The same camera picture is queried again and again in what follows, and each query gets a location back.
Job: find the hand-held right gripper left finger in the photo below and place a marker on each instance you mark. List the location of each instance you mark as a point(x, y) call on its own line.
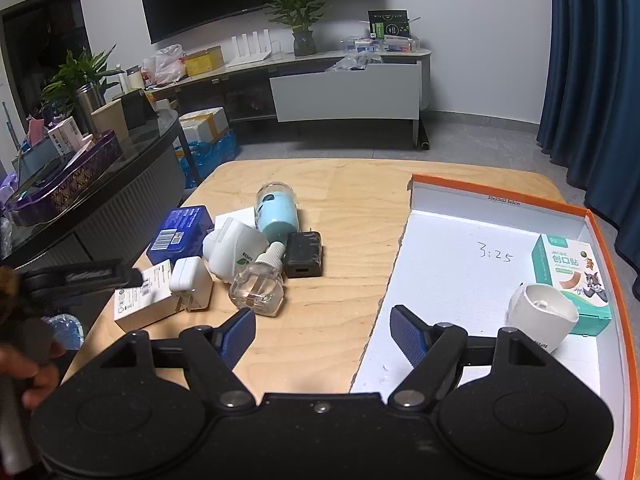
point(237, 336)

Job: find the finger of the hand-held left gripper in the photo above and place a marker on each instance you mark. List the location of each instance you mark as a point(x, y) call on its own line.
point(85, 275)

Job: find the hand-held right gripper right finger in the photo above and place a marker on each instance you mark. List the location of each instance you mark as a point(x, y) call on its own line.
point(407, 334)

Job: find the clear liquid refill bottle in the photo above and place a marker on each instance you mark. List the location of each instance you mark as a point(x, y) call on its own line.
point(257, 290)

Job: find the white printed carton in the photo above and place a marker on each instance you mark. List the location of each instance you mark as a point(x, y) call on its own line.
point(145, 305)

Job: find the orange-edged white cardboard box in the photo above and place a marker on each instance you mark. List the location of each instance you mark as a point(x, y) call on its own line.
point(450, 280)

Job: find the white cube charger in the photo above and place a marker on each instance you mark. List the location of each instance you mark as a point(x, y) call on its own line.
point(192, 282)

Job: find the black wall charger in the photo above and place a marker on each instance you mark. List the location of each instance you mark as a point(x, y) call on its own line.
point(302, 257)

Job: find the person's left hand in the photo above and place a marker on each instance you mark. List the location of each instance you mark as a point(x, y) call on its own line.
point(35, 377)

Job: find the crinkled plastic water bottle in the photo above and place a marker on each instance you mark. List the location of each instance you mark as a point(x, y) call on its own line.
point(65, 330)

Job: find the white charger block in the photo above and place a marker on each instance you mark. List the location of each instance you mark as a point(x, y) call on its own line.
point(230, 250)

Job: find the dark ribbed coffee table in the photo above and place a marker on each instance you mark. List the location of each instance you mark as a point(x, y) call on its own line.
point(125, 195)

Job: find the purple patterned tray box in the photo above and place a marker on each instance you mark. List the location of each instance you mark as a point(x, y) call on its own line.
point(75, 180)

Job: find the blue rectangular box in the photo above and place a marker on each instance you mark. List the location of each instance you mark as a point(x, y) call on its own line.
point(182, 227)

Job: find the white paper card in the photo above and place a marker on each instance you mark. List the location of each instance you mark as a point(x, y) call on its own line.
point(240, 215)

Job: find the light blue small bottle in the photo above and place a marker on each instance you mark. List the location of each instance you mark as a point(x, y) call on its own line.
point(277, 212)

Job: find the white plastic cup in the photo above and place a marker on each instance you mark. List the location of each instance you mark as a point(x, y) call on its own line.
point(537, 317)

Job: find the small white product box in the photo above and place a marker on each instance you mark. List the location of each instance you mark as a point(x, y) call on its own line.
point(65, 136)

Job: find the tan cardboard box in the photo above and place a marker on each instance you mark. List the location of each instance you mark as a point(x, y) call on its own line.
point(110, 120)

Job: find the stainless steel tumbler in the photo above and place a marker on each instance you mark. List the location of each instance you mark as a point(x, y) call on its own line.
point(90, 107)

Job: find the teal bandage box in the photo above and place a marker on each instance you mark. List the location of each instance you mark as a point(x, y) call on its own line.
point(565, 270)

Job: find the blue wrapped water bottle pack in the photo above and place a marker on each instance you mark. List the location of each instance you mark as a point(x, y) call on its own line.
point(212, 155)

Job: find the small black box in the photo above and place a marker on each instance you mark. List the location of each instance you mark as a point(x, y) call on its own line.
point(137, 107)

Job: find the taped cardboard shipping box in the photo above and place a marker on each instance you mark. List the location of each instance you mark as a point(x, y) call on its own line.
point(205, 122)

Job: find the black rolled tube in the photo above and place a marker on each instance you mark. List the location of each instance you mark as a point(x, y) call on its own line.
point(424, 135)

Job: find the leafy green houseplant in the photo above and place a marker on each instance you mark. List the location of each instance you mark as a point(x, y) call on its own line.
point(80, 67)

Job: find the white plastic bag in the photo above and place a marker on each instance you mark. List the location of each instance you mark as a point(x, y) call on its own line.
point(165, 65)

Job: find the yellow cardboard box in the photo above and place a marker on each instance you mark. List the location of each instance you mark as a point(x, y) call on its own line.
point(202, 62)

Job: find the white cabinet drawer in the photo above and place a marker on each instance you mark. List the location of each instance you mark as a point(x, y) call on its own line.
point(345, 92)

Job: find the white antenna router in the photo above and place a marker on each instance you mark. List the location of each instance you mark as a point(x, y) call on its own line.
point(252, 55)

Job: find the plastic bags in drawer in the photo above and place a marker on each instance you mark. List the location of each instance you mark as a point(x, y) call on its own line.
point(352, 62)

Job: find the long television cabinet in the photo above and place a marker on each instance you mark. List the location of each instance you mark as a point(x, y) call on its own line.
point(280, 61)

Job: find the clear plastic storage box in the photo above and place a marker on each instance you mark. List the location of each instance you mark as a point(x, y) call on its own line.
point(362, 45)
point(400, 46)

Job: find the potted bamboo in dark vase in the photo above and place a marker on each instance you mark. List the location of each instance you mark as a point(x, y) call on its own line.
point(304, 42)

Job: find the dark blue curtain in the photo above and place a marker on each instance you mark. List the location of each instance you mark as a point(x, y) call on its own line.
point(590, 85)

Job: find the black and green box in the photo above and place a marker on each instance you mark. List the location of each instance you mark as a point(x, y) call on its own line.
point(390, 25)

